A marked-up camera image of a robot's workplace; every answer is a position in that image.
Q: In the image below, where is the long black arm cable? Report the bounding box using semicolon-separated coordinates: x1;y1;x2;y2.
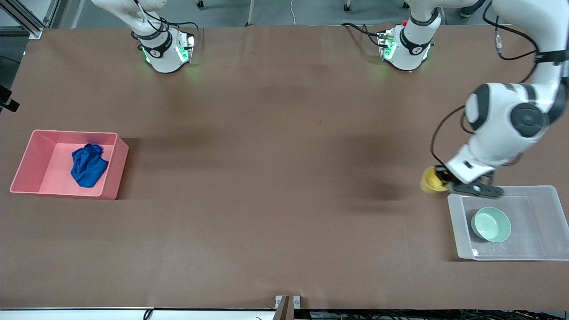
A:
430;106;466;168

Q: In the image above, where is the brown upright post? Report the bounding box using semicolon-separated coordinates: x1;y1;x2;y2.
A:
276;296;295;320

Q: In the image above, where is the aluminium frame profile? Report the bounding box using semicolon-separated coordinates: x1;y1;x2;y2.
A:
0;0;60;40

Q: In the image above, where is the looped black arm cable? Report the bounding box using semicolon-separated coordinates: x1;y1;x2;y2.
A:
482;0;541;61

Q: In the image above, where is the mint green bowl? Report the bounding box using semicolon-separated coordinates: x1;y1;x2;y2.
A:
470;207;512;243

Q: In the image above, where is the clear plastic box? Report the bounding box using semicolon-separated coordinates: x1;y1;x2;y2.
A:
447;185;569;262

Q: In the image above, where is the blue cloth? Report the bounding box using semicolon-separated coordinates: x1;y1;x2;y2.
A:
70;143;109;188

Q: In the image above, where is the black base cable bundle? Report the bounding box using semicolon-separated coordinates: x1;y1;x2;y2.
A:
132;0;199;32
341;22;388;48

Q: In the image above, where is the yellow plastic cup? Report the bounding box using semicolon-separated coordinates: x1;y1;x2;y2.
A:
420;165;448;194

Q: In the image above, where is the pink plastic box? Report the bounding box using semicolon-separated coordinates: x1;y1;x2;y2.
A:
10;129;130;201

